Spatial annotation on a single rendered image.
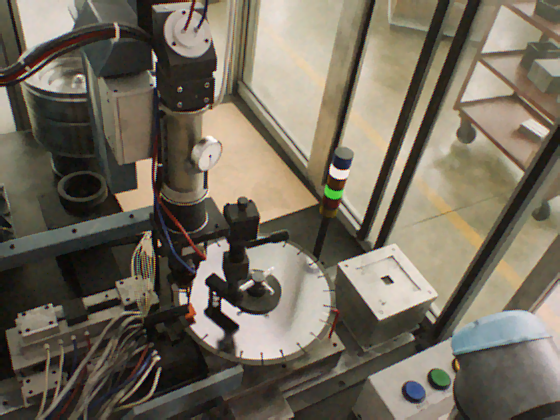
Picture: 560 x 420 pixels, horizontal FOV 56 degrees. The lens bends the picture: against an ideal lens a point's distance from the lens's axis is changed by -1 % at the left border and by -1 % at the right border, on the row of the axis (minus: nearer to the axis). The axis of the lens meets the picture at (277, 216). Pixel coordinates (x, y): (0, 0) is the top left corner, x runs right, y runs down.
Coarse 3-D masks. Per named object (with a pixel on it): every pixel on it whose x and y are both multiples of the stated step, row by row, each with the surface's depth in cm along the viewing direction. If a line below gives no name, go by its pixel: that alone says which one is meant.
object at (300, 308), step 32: (256, 256) 122; (288, 256) 123; (192, 288) 113; (288, 288) 117; (320, 288) 118; (192, 320) 108; (224, 320) 109; (256, 320) 110; (288, 320) 111; (256, 352) 104; (288, 352) 105
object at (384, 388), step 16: (432, 352) 116; (448, 352) 116; (400, 368) 112; (416, 368) 112; (432, 368) 113; (448, 368) 113; (368, 384) 110; (384, 384) 109; (400, 384) 109; (448, 384) 111; (368, 400) 112; (384, 400) 106; (400, 400) 107; (432, 400) 108; (448, 400) 112; (368, 416) 114; (384, 416) 108; (400, 416) 104; (416, 416) 108; (432, 416) 116
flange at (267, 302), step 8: (240, 280) 115; (248, 280) 114; (264, 280) 114; (272, 280) 116; (248, 288) 112; (272, 288) 115; (280, 288) 115; (248, 296) 112; (256, 296) 112; (264, 296) 113; (272, 296) 113; (280, 296) 114; (240, 304) 111; (248, 304) 111; (256, 304) 111; (264, 304) 112; (272, 304) 112; (256, 312) 111
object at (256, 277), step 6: (252, 270) 113; (270, 270) 113; (252, 276) 111; (258, 276) 111; (264, 276) 111; (252, 282) 110; (258, 282) 110; (240, 288) 109; (246, 288) 110; (258, 288) 112; (264, 288) 110; (270, 288) 110; (270, 294) 109
